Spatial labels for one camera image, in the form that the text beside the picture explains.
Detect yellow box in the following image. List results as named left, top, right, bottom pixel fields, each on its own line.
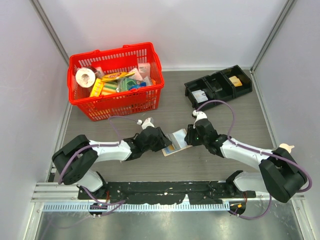
left=89, top=78, right=104, bottom=97

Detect white pink box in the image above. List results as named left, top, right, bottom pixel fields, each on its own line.
left=137, top=62, right=151, bottom=79

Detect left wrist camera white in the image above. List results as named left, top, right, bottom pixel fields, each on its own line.
left=136, top=117, right=155, bottom=130

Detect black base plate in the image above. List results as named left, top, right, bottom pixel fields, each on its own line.
left=92, top=181, right=256, bottom=205

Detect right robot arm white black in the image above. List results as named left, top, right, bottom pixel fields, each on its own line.
left=184, top=118, right=308, bottom=203

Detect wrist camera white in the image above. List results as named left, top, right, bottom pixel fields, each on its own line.
left=136, top=117, right=155, bottom=130
left=191, top=110, right=208, bottom=123

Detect beige leather card holder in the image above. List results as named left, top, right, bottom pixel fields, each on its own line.
left=166, top=128, right=192, bottom=155

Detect black bin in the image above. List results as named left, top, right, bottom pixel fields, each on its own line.
left=221, top=65, right=253, bottom=98
left=204, top=72, right=235, bottom=102
left=184, top=77, right=217, bottom=110

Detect green liquid squeeze bottle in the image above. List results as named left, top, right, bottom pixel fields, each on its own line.
left=279, top=143, right=295, bottom=154

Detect white card in bin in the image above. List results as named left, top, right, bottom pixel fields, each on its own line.
left=191, top=90, right=208, bottom=103

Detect white cable duct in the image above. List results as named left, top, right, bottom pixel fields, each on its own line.
left=42, top=201, right=230, bottom=212

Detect black bin middle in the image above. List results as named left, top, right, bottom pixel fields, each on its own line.
left=204, top=72, right=235, bottom=102

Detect gold VIP card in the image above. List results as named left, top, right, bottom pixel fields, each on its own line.
left=228, top=75, right=243, bottom=87

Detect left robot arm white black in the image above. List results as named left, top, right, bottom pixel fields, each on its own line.
left=51, top=126, right=172, bottom=199

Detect black bin right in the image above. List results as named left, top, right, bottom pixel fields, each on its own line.
left=221, top=65, right=253, bottom=98

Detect red plastic shopping basket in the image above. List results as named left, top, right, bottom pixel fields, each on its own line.
left=66, top=42, right=165, bottom=121

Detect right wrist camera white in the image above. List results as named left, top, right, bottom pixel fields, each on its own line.
left=191, top=110, right=208, bottom=123

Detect black bin left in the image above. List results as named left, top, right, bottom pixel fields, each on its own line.
left=184, top=77, right=217, bottom=110

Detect green packaged item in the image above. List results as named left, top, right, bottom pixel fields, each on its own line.
left=116, top=77, right=140, bottom=93

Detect yellow snack bag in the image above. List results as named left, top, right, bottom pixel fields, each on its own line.
left=101, top=72, right=135, bottom=83

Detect yellow green sponge pack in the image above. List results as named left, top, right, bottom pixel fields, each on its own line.
left=100, top=81, right=118, bottom=96

